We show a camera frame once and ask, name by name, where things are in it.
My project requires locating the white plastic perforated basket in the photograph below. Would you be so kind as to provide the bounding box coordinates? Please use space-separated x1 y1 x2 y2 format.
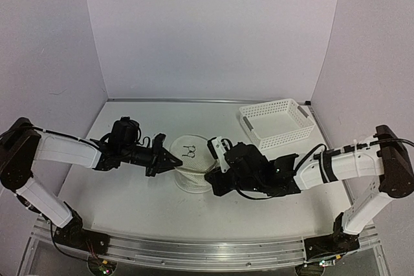
239 99 316 151

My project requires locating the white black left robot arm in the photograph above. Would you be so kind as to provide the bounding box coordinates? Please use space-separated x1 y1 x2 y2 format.
1 116 182 248

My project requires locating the white mesh laundry bag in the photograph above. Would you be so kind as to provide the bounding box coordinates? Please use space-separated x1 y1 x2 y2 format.
169 135 217 194

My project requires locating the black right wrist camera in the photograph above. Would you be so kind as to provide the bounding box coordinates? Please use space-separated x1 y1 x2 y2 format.
207 136 233 173

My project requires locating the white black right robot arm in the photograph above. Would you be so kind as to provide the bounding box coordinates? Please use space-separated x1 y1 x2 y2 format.
204 125 413 252

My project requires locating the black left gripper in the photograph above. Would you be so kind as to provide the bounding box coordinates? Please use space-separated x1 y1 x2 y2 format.
120 138 182 176

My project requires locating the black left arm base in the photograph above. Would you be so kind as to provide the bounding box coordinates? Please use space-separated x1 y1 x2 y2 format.
51 203 110 255

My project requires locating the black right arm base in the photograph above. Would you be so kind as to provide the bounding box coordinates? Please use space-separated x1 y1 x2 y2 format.
303 212 360 262

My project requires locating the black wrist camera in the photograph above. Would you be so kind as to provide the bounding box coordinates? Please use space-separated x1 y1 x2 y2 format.
152 133 166 154
207 136 233 173

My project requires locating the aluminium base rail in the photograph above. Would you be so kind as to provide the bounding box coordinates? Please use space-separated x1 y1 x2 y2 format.
32 219 380 271

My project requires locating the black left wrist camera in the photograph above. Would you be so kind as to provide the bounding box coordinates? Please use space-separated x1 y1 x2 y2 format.
152 133 166 154

